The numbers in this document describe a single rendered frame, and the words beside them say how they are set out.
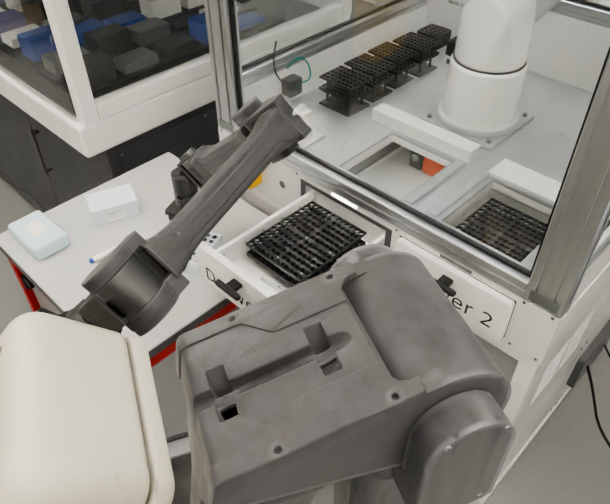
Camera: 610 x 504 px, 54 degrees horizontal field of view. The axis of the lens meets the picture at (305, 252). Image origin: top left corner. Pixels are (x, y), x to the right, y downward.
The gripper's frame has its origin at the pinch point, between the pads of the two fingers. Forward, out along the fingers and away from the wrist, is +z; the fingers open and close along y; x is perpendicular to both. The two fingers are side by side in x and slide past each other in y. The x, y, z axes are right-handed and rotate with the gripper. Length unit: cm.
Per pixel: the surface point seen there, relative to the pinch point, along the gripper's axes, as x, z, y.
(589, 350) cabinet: -45, 47, -107
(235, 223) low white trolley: -14.5, 5.5, -3.9
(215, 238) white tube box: -4.3, 2.9, -3.6
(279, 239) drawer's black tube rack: 1.1, -8.1, -24.7
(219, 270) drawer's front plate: 15.5, -8.0, -16.8
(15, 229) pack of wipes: 14.0, 1.4, 45.5
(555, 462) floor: -26, 81, -108
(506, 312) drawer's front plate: 5, -9, -77
